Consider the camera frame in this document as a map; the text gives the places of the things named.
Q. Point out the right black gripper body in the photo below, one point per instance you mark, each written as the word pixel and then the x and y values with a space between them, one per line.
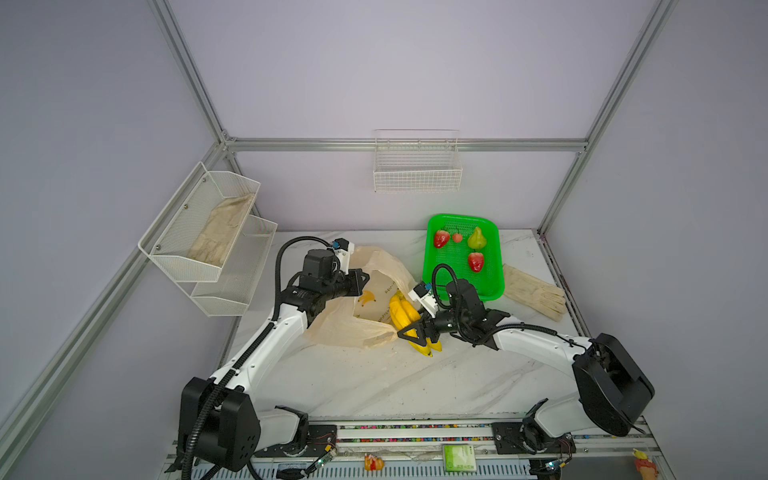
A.
pixel 424 327

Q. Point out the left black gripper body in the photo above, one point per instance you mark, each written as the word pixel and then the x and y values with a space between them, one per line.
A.
pixel 354 282

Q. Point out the yellow fake banana bunch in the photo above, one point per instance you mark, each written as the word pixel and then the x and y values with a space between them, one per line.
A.
pixel 402 315

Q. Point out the translucent beige plastic bag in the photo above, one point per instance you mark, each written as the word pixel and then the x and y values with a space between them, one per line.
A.
pixel 364 322

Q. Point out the red fake strawberry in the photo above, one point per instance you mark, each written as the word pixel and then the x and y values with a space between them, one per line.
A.
pixel 476 261
pixel 441 238

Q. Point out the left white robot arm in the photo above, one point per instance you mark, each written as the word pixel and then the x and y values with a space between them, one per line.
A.
pixel 218 420

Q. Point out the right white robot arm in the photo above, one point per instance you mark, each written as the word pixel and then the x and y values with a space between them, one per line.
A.
pixel 611 392

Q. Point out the green fake pear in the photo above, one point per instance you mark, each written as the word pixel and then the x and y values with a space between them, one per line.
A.
pixel 477 240

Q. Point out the green plastic basket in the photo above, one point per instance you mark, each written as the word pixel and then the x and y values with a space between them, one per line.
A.
pixel 489 283

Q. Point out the white lower mesh shelf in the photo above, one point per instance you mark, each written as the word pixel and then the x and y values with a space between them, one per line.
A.
pixel 232 294

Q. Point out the white mesh shelf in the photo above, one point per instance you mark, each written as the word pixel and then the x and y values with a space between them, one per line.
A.
pixel 232 294
pixel 174 241

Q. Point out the beige glove in shelf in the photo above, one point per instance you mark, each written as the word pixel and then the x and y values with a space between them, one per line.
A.
pixel 215 241

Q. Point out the white upper mesh shelf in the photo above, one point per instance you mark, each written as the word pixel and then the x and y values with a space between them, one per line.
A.
pixel 174 241

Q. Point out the small orange toy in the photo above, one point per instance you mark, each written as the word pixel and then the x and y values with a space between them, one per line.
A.
pixel 373 463

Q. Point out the yellow red toy figure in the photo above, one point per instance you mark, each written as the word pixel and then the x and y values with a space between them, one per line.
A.
pixel 645 467

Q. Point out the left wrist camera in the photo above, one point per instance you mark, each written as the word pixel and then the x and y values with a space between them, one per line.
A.
pixel 343 249

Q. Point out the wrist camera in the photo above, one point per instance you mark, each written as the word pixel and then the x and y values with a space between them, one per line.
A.
pixel 422 294
pixel 343 249

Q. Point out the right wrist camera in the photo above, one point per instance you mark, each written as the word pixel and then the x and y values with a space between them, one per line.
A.
pixel 422 294

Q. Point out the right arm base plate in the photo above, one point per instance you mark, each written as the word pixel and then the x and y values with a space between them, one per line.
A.
pixel 518 437

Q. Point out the white wire wall basket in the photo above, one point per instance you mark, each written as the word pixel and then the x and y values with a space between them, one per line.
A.
pixel 416 161

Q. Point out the green box on rail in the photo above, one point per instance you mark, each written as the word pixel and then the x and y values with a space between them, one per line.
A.
pixel 459 458

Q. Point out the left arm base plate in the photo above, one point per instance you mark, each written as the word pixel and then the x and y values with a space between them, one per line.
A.
pixel 311 441

